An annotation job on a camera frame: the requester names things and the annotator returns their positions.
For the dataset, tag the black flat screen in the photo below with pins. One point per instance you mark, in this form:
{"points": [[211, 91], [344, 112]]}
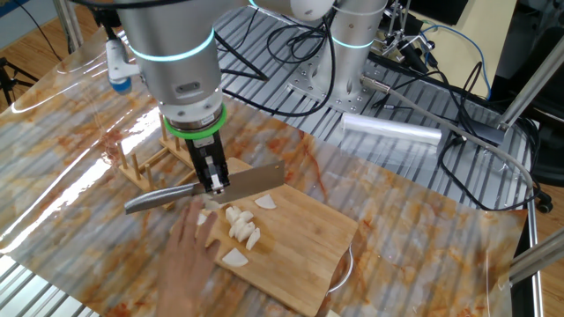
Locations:
{"points": [[440, 11]]}

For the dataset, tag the aluminium table edge rail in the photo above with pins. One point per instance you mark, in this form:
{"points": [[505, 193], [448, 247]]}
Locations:
{"points": [[535, 264]]}

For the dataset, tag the person's bare left hand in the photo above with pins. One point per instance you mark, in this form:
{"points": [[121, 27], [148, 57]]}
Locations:
{"points": [[185, 260]]}

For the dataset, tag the wooden peg knife rack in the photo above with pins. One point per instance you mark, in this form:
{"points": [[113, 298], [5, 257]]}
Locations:
{"points": [[132, 174]]}

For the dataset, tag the metal clamp stand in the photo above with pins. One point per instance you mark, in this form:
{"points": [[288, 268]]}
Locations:
{"points": [[405, 48]]}

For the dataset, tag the cream cabinet panel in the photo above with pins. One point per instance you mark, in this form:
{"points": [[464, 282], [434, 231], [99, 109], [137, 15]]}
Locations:
{"points": [[454, 70]]}

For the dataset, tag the thin white radish slice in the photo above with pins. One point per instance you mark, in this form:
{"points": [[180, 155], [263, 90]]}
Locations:
{"points": [[232, 230], [253, 240], [246, 216], [235, 258], [265, 202], [245, 232], [201, 218], [232, 215]]}

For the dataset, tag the aluminium frame post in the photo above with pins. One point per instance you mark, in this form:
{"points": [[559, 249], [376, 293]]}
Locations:
{"points": [[537, 260], [533, 83], [70, 22]]}

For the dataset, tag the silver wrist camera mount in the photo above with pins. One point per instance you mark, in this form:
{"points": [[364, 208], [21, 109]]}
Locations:
{"points": [[116, 61]]}

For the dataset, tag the clear plastic film roll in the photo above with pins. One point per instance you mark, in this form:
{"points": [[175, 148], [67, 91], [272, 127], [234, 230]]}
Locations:
{"points": [[392, 130]]}

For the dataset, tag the black tripod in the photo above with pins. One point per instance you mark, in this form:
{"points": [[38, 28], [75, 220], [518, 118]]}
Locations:
{"points": [[9, 83]]}

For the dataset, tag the steel cleaver knife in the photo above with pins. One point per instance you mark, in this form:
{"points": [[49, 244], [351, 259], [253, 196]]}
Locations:
{"points": [[255, 180]]}

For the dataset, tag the marble pattern table mat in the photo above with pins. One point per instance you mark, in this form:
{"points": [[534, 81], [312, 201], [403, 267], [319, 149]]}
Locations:
{"points": [[88, 264]]}

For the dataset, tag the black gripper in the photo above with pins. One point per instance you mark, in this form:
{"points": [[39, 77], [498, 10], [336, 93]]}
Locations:
{"points": [[196, 154]]}

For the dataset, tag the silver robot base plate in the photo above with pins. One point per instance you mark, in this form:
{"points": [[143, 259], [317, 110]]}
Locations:
{"points": [[335, 99]]}

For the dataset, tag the wooden cutting board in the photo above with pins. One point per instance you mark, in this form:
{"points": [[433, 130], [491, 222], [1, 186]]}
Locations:
{"points": [[299, 255]]}

